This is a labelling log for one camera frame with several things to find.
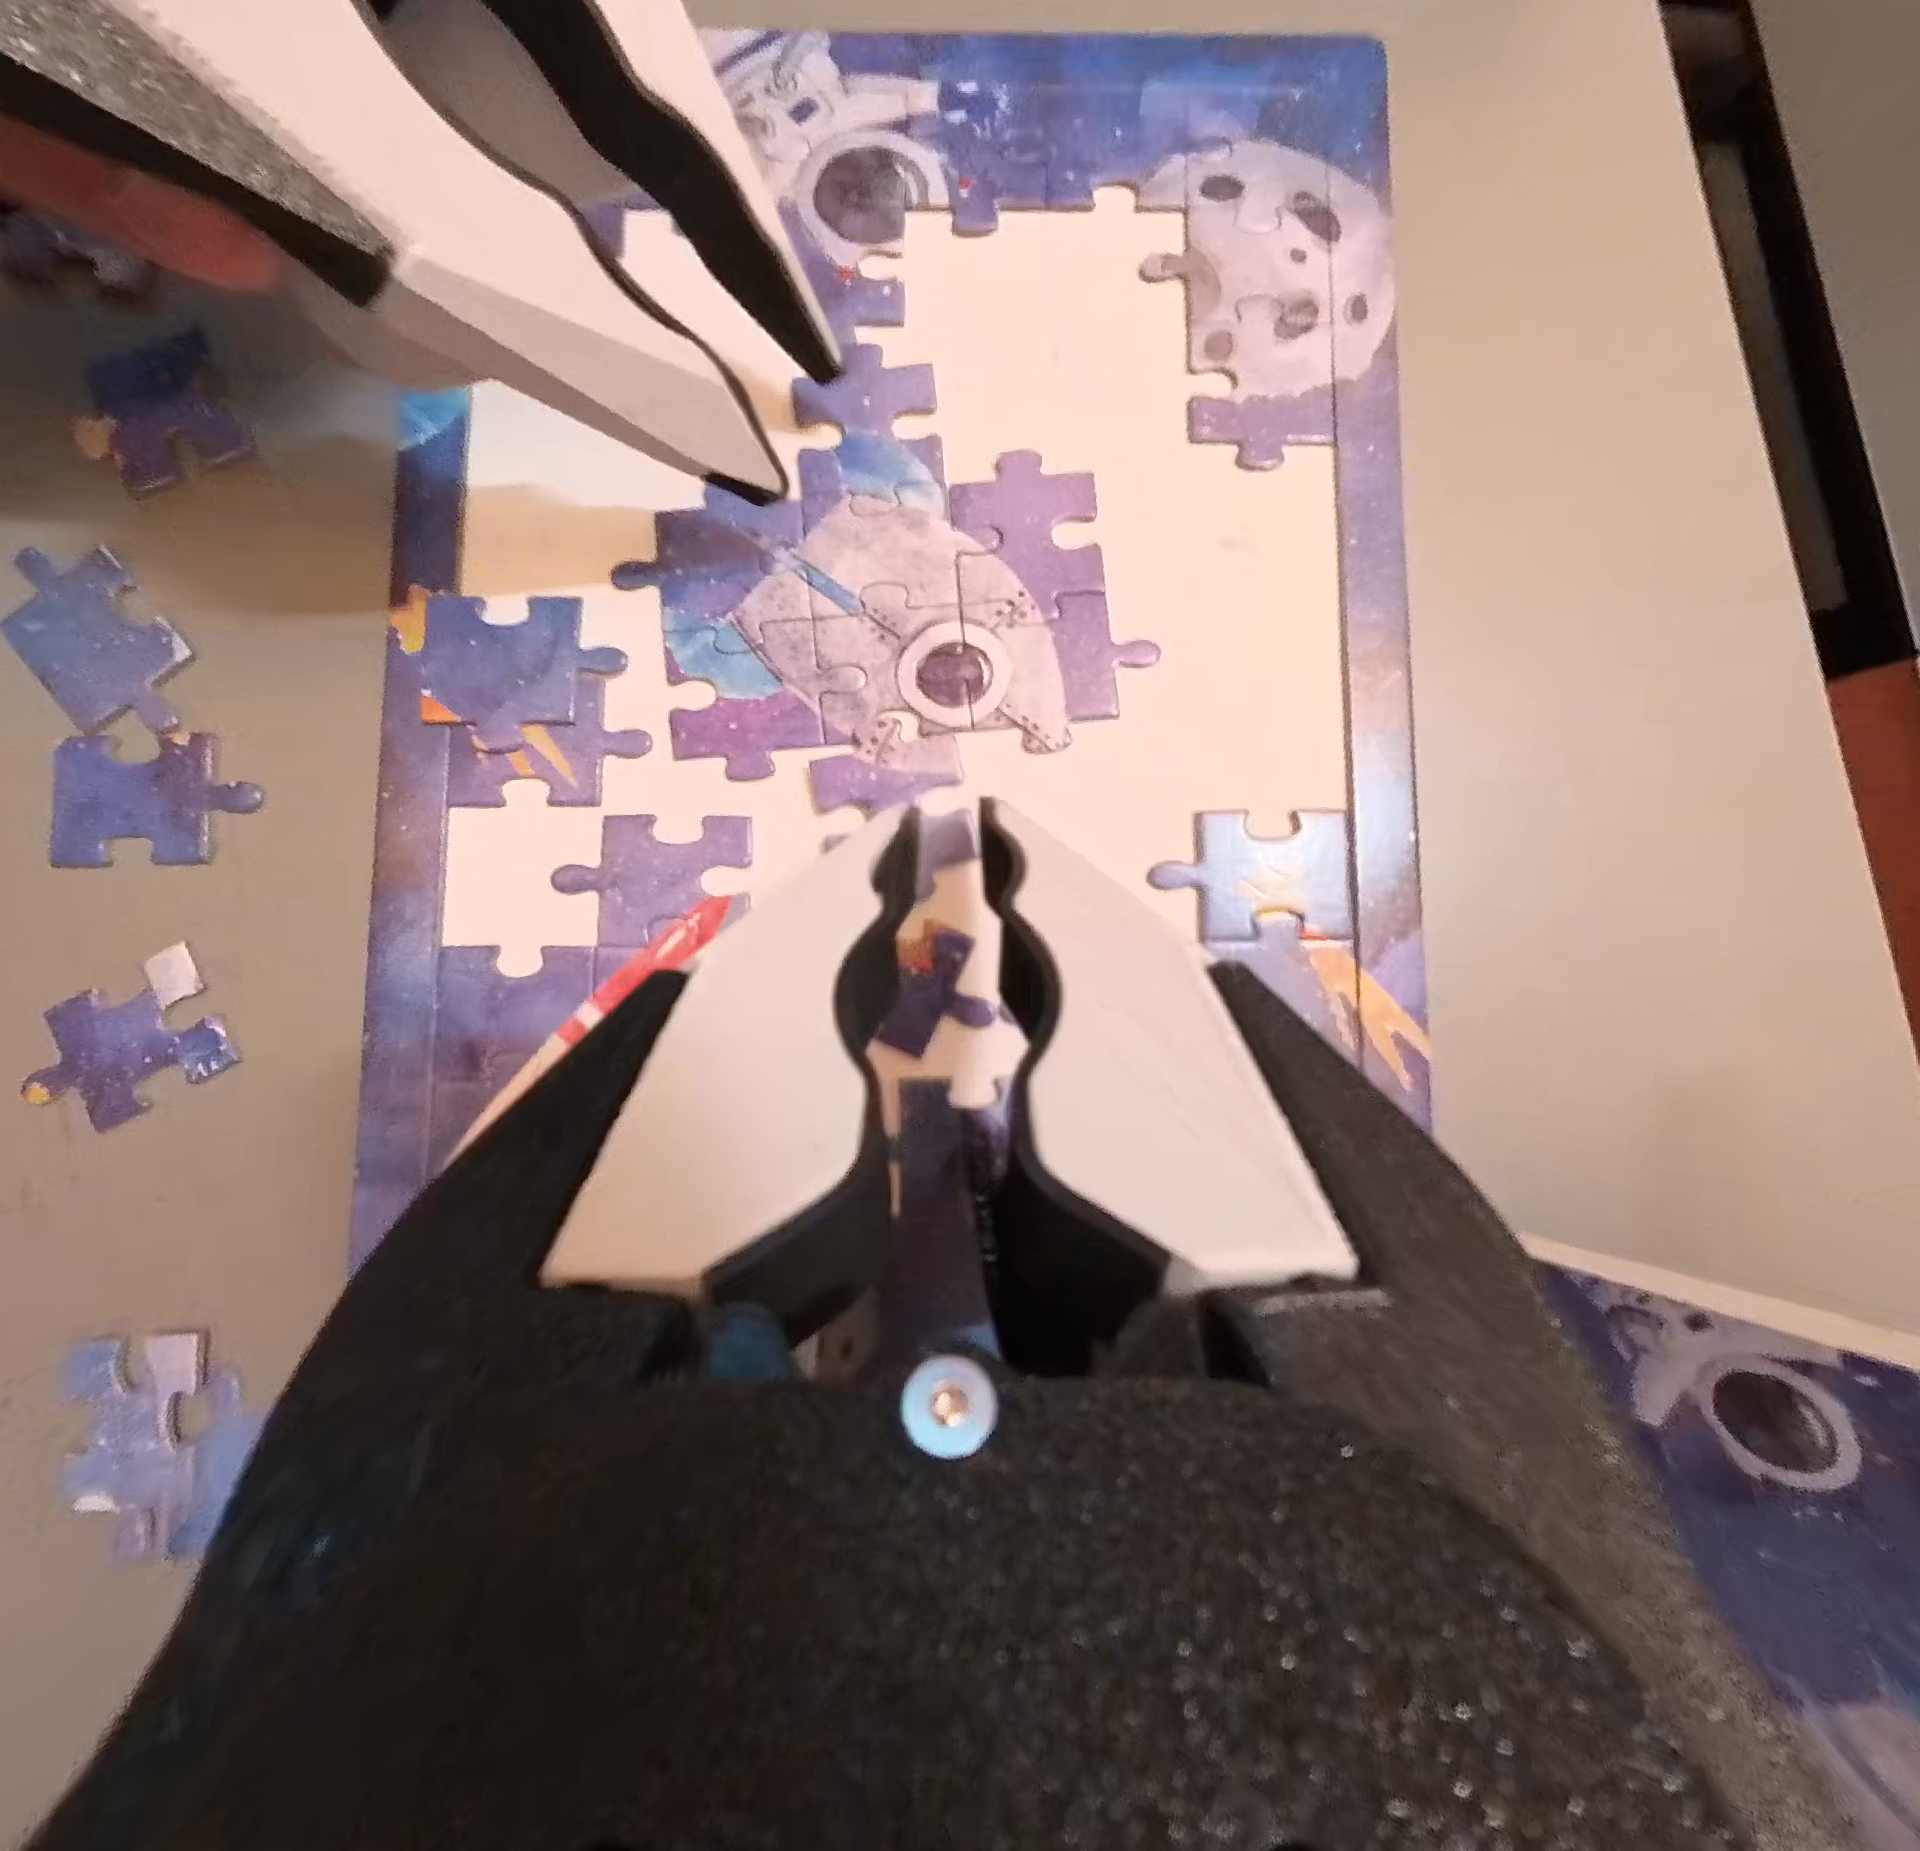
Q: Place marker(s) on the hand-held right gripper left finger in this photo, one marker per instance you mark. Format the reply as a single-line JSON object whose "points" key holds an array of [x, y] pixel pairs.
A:
{"points": [[718, 1131]]}

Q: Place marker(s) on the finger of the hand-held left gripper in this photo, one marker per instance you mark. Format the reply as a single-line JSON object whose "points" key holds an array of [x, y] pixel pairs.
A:
{"points": [[300, 82], [647, 23]]}

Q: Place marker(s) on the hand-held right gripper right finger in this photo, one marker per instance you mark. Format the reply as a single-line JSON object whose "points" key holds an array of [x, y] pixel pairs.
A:
{"points": [[1185, 1131]]}

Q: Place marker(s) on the space jigsaw puzzle tray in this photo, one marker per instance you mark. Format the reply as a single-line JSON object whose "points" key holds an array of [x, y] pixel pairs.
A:
{"points": [[1052, 307]]}

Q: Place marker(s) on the assembled space puzzle pieces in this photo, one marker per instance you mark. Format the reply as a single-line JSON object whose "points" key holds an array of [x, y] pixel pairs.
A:
{"points": [[929, 607]]}

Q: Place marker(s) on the blue puzzle pieces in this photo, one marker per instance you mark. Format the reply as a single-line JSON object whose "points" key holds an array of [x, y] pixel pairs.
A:
{"points": [[144, 801]]}

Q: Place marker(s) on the grey desk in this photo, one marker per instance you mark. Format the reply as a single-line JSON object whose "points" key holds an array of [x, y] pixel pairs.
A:
{"points": [[1576, 682]]}

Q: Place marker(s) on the person's left hand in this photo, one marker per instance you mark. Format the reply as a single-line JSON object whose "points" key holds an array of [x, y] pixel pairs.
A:
{"points": [[135, 226]]}

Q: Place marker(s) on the illustrated puzzle box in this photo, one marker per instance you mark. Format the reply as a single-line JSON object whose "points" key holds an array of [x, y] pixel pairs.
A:
{"points": [[1770, 1431]]}

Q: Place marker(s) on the brown wooden plank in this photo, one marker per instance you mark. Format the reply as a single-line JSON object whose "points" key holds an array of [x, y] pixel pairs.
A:
{"points": [[1890, 830]]}

